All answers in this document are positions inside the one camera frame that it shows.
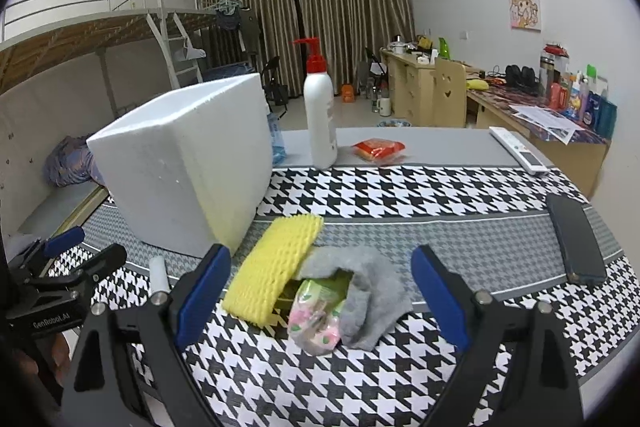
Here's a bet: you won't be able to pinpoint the grey sock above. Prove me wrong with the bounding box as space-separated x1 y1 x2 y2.
294 246 412 351

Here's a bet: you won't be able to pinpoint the yellow foam net sleeve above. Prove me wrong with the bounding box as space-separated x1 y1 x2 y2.
222 213 323 327

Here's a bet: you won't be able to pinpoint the left hand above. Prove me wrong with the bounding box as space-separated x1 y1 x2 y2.
8 330 73 388

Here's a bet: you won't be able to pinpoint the blue plaid quilt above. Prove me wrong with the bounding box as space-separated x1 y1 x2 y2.
42 135 105 187

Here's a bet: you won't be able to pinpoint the black smartphone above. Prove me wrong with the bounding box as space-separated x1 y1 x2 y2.
546 194 606 287

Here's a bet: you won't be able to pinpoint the houndstooth table mat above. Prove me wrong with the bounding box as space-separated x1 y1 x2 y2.
44 163 640 427

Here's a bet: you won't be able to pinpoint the white foam box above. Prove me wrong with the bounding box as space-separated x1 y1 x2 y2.
87 74 272 258

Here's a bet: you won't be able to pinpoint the metal bunk bed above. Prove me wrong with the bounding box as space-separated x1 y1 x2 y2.
1 0 244 234

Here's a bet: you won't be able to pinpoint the white remote control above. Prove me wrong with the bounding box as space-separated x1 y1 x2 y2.
488 127 549 176

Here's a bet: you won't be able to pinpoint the papers on desk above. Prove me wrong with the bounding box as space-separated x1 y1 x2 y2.
510 105 580 144

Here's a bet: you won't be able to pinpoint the red snack packet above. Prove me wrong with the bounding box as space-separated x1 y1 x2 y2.
352 139 406 165

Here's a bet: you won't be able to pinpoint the blue box on desk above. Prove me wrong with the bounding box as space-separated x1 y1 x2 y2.
582 92 617 140

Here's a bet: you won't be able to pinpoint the black folding chair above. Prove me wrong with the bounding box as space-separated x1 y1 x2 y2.
262 55 288 119

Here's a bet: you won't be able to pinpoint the grey trash bin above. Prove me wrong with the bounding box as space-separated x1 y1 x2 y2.
378 118 411 128

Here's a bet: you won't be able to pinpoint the wooden smiley chair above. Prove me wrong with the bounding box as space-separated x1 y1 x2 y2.
433 57 466 128

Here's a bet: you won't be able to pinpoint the wooden desk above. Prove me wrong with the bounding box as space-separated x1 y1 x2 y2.
381 50 608 196

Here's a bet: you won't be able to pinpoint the black headphones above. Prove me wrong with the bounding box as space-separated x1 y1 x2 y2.
504 65 539 96

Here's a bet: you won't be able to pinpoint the white pump bottle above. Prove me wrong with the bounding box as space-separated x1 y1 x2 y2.
293 37 338 169

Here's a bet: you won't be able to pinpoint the orange container on floor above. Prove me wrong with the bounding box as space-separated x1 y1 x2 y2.
341 83 356 103

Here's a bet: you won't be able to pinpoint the anime girl poster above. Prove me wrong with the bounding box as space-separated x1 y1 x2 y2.
509 0 541 31

